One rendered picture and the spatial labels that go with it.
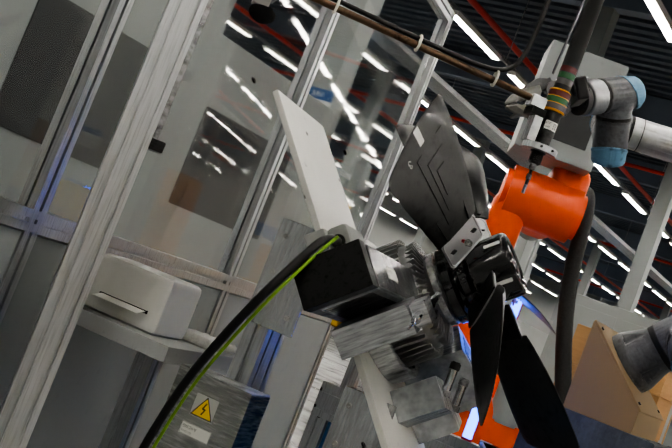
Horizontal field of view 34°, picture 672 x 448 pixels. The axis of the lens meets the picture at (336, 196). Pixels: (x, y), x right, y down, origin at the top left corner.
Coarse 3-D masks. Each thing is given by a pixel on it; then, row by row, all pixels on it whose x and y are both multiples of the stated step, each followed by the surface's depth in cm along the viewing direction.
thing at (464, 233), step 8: (472, 216) 194; (464, 224) 193; (472, 224) 194; (464, 232) 193; (480, 232) 196; (456, 240) 193; (472, 240) 195; (448, 248) 192; (456, 248) 193; (464, 248) 195; (472, 248) 196; (448, 256) 192; (456, 256) 194; (464, 256) 195; (456, 264) 194
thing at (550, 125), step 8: (552, 112) 209; (544, 120) 210; (552, 120) 209; (544, 128) 209; (552, 128) 209; (544, 136) 209; (552, 136) 210; (536, 152) 209; (528, 160) 210; (536, 160) 209
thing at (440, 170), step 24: (432, 120) 183; (408, 144) 177; (432, 144) 183; (456, 144) 189; (432, 168) 183; (456, 168) 188; (408, 192) 179; (432, 192) 184; (456, 192) 189; (432, 216) 186; (456, 216) 190; (432, 240) 188
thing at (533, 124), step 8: (536, 96) 209; (528, 104) 210; (536, 104) 209; (544, 104) 209; (528, 112) 209; (536, 112) 208; (544, 112) 209; (528, 120) 211; (536, 120) 209; (528, 128) 209; (536, 128) 209; (528, 136) 208; (536, 136) 209; (528, 144) 208; (536, 144) 207; (544, 144) 207; (544, 152) 208; (552, 152) 208
